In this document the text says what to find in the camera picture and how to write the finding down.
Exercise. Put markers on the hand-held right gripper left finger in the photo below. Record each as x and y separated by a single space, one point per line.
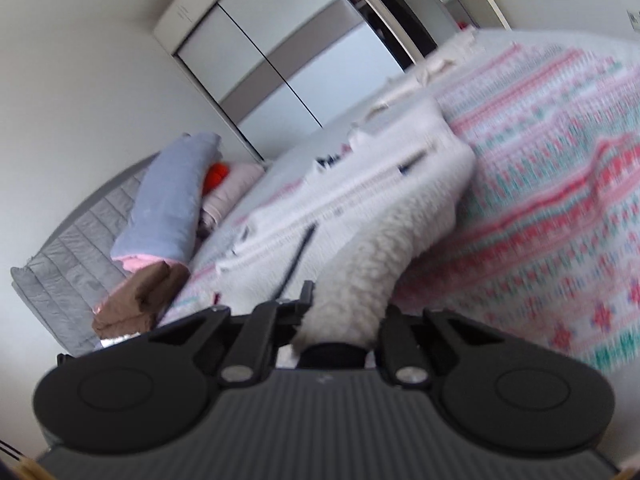
260 332

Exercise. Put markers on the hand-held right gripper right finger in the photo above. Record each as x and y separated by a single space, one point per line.
395 342

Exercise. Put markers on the white fleece jacket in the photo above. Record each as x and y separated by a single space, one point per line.
360 260

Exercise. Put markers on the brown folded cloth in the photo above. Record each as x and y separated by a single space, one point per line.
135 300

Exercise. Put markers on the pink cloth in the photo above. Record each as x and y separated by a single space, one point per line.
137 262

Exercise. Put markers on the pale pink pillow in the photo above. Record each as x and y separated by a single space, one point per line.
237 185

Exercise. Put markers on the blue-grey pillow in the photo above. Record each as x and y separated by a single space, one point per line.
165 200

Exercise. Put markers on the orange plush item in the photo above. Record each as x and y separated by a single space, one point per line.
217 175

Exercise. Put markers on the bed with grey sheet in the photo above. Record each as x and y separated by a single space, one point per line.
290 160

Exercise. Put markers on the patterned red green blanket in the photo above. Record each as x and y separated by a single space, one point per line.
525 210

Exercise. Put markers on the grey quilted headboard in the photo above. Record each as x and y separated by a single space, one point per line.
65 260

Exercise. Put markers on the white grey wardrobe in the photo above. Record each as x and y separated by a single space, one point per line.
300 60

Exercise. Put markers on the cream folded cloth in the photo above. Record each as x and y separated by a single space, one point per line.
440 62

